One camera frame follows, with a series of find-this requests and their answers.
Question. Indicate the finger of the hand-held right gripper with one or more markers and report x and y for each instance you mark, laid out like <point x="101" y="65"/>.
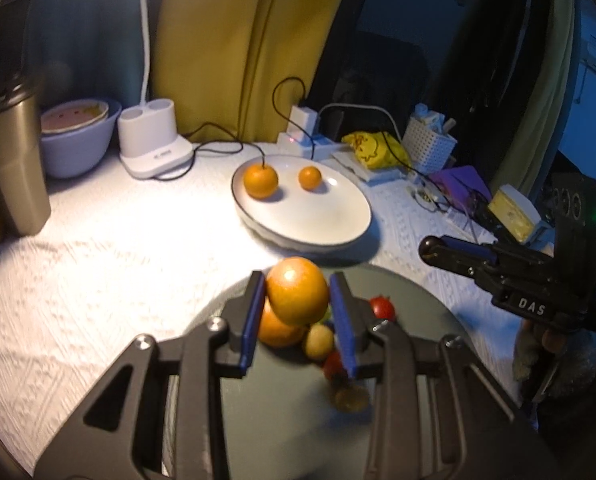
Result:
<point x="460" y="250"/>

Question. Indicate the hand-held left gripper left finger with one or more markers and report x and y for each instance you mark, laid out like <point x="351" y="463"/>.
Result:
<point x="250" y="322"/>

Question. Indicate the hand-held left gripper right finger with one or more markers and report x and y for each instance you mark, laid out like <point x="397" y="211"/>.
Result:
<point x="344" y="332"/>

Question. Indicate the large orange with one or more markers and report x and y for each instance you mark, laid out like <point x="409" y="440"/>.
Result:
<point x="278" y="332"/>
<point x="298" y="290"/>

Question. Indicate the dark grey round plate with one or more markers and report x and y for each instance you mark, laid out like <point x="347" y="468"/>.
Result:
<point x="288" y="410"/>

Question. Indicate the white round plate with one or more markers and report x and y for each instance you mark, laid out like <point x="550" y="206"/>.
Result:
<point x="313" y="212"/>

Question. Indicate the person's right hand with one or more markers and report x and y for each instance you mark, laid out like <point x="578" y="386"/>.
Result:
<point x="553" y="342"/>

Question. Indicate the yellow-green small fruit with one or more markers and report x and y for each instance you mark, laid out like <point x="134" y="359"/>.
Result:
<point x="319" y="341"/>

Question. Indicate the red cherry tomato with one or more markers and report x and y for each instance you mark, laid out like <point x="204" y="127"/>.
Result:
<point x="382" y="307"/>
<point x="332" y="364"/>

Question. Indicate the yellow small fruit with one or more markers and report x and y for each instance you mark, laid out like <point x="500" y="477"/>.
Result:
<point x="350" y="397"/>

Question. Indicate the yellow and white box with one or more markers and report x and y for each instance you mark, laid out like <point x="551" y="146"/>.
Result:
<point x="515" y="212"/>

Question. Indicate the white woven basket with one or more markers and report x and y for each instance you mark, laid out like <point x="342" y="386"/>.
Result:
<point x="428" y="147"/>

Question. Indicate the white flat box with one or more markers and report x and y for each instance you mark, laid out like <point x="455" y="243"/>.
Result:
<point x="373" y="174"/>

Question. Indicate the yellow snack bag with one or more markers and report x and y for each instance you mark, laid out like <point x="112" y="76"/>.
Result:
<point x="373" y="150"/>

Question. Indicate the packets in basket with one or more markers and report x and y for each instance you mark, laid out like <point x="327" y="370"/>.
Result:
<point x="430" y="116"/>

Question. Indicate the medium orange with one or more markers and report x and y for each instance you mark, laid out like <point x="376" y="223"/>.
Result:
<point x="260" y="181"/>

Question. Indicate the small orange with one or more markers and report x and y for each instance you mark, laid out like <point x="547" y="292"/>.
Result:
<point x="310" y="178"/>

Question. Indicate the white textured tablecloth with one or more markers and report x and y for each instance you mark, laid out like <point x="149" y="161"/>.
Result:
<point x="102" y="270"/>

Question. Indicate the white power strip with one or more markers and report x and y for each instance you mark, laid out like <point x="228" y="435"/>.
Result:
<point x="323" y="149"/>

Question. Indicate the pale green curtain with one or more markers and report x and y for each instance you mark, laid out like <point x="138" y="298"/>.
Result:
<point x="543" y="85"/>

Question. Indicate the dark chair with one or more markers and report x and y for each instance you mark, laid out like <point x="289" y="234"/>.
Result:
<point x="378" y="75"/>

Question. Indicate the white desk lamp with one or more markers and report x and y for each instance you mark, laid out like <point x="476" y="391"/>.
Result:
<point x="150" y="155"/>

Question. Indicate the white charger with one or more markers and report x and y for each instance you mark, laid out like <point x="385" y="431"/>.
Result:
<point x="303" y="117"/>

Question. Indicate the lilac bowl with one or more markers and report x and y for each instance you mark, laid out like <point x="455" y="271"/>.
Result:
<point x="80" y="152"/>

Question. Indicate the pink patterned bowl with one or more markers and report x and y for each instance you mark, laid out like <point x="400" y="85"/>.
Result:
<point x="75" y="117"/>

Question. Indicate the yellow curtain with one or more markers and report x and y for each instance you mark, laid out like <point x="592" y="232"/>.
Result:
<point x="237" y="45"/>

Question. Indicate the grey-brown tumbler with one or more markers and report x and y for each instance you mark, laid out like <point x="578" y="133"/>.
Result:
<point x="12" y="160"/>

